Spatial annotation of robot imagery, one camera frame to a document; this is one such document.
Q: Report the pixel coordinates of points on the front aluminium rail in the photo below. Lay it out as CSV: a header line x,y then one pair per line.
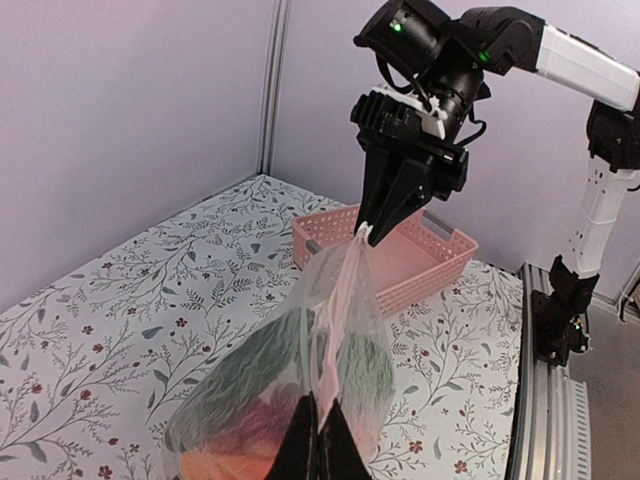
x,y
551,436

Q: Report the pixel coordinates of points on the white bag zipper slider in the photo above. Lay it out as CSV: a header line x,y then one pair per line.
x,y
363,231

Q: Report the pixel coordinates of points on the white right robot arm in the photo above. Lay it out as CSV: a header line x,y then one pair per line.
x,y
528,172

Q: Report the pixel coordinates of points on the floral white table mat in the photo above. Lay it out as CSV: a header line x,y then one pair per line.
x,y
94,365

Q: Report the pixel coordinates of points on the clear zip top bag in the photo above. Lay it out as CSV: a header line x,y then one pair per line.
x,y
336,286

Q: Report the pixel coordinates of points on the dark green toy avocado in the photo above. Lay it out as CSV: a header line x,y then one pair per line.
x,y
366,375

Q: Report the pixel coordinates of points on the pink plastic basket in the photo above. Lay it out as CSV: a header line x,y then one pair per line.
x,y
412,263

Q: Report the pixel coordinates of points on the right aluminium frame post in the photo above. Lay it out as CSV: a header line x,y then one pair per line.
x,y
272,82

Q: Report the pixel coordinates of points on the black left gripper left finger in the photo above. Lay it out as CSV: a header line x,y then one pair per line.
x,y
297,456

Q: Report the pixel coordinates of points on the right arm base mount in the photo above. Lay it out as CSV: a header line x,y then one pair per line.
x,y
557,332

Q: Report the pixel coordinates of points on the green toy cucumber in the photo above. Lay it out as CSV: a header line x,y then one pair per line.
x,y
272,361

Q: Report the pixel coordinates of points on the red toy apple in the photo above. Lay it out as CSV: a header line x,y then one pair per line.
x,y
260,420

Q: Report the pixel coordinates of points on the orange toy mango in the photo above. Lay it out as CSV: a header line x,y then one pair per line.
x,y
254,463

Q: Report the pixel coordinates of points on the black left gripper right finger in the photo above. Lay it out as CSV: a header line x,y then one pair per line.
x,y
339,458

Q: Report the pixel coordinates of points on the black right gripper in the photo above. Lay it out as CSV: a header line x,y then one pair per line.
x,y
400,177

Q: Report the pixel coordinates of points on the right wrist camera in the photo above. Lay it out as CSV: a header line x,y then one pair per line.
x,y
388,112

